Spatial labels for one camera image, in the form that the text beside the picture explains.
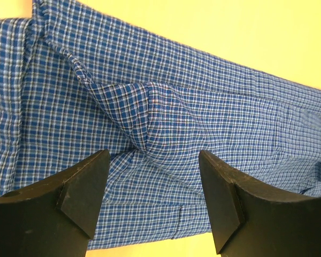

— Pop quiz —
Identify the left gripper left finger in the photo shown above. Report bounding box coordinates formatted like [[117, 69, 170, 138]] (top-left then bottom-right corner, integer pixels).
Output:
[[0, 150, 110, 256]]

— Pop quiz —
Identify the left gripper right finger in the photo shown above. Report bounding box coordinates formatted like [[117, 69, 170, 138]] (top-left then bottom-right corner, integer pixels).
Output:
[[199, 150, 321, 256]]

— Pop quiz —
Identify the blue plaid long sleeve shirt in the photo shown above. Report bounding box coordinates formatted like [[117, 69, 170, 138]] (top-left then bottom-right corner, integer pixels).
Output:
[[0, 1, 321, 250]]

